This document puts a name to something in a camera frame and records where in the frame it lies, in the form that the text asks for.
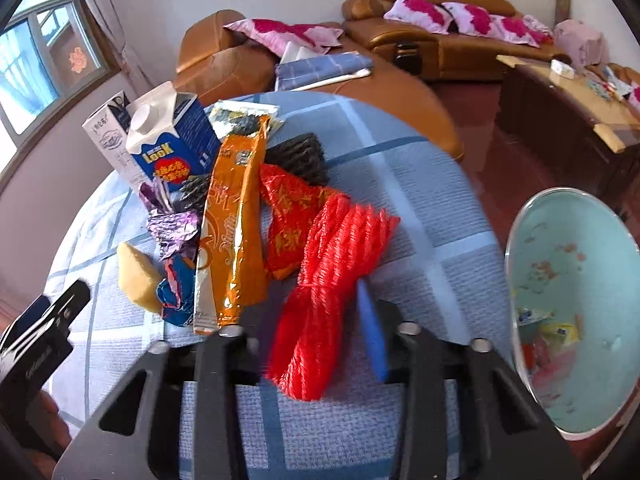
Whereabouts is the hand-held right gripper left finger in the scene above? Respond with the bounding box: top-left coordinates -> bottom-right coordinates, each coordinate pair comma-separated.
52,304 -> 274,480

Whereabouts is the black foam net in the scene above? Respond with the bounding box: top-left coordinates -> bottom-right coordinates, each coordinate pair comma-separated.
264,132 -> 329,187

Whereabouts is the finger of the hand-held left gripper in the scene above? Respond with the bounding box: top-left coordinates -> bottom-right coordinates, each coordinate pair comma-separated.
15,280 -> 92,343
0,296 -> 52,350

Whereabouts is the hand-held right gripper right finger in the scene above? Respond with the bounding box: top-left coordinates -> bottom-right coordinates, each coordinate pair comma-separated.
356,279 -> 584,480

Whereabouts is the white printed wrapper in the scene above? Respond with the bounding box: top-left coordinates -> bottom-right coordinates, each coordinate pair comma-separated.
517,307 -> 554,327

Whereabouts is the light green plastic bin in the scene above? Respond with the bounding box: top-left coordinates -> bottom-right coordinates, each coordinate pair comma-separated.
504,187 -> 640,442

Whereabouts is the brown leather three-seat sofa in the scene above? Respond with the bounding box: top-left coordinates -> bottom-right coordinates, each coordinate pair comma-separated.
341,0 -> 567,82

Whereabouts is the blue milk carton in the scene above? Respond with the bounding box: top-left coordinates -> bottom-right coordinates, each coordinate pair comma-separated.
125,81 -> 222,197

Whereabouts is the red mesh net bag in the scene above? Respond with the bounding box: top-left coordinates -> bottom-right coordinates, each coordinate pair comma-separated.
266,192 -> 402,402

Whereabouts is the blue wrapper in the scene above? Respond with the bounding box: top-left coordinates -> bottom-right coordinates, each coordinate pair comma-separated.
155,254 -> 197,327

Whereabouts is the long pink floral pillow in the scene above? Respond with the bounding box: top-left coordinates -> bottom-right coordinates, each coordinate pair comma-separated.
223,18 -> 346,57

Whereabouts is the brown leather chaise sofa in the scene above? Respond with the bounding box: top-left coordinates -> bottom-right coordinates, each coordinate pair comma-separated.
172,9 -> 464,162

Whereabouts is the sliding glass window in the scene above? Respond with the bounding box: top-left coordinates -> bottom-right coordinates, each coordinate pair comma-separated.
0,0 -> 120,182

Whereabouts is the white patterned curtain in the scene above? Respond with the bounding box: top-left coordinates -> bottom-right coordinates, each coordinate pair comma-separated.
72,0 -> 157,90

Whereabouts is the red paper window decal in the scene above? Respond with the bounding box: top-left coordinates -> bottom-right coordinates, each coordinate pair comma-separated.
68,47 -> 92,77

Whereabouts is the folded blue plaid cloth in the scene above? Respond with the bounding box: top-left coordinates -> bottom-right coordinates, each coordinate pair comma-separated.
274,51 -> 374,92

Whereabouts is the blue plaid tablecloth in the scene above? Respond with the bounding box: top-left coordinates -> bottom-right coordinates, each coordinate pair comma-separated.
42,91 -> 517,480

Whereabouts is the white plastic sheet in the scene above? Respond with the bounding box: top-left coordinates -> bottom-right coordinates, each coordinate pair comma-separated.
279,39 -> 322,66

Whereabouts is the dark wooden coffee table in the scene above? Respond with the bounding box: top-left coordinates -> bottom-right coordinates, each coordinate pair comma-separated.
494,54 -> 640,197

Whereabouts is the pile of small colourful items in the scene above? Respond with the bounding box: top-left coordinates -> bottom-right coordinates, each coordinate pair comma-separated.
582,74 -> 619,104

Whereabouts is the silver green snack packet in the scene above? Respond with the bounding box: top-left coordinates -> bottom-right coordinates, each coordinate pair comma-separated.
207,99 -> 286,140

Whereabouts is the purple foil wrapper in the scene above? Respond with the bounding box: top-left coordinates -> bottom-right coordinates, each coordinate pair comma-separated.
140,179 -> 202,262

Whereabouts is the light blue cloth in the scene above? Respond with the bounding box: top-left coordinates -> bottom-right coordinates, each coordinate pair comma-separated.
602,64 -> 632,97

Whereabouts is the pink floral cover cloth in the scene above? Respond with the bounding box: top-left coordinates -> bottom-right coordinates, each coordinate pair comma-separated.
552,18 -> 611,69

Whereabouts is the long orange wrapper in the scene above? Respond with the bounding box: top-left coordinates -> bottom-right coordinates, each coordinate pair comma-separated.
192,116 -> 273,337

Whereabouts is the red gold printed packet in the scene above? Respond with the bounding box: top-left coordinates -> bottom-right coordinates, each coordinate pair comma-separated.
259,162 -> 342,282

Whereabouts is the red plastic bag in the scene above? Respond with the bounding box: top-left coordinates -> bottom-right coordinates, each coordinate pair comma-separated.
521,344 -> 569,412

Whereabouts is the white milk carton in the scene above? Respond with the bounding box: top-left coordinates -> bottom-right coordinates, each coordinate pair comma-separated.
82,90 -> 133,177

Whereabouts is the yellow sponge piece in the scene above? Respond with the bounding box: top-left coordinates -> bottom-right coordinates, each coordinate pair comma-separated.
117,242 -> 167,312

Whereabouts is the yellow wrapper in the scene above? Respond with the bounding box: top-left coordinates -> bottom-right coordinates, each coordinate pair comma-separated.
539,321 -> 582,347

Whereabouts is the white tissue box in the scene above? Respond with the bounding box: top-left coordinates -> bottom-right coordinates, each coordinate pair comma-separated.
549,58 -> 577,80

